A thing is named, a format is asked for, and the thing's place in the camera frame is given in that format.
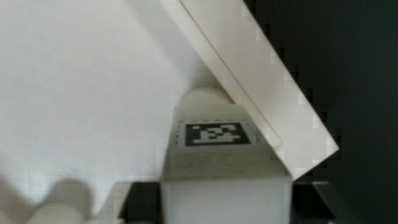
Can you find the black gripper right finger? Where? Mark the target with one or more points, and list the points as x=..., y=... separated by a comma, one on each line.
x=319, y=207

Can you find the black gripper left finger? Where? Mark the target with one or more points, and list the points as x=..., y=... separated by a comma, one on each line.
x=134, y=204

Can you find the white table leg with tag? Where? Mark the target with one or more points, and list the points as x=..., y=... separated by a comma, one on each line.
x=227, y=184

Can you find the white square table top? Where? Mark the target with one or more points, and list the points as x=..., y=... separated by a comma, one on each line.
x=104, y=58

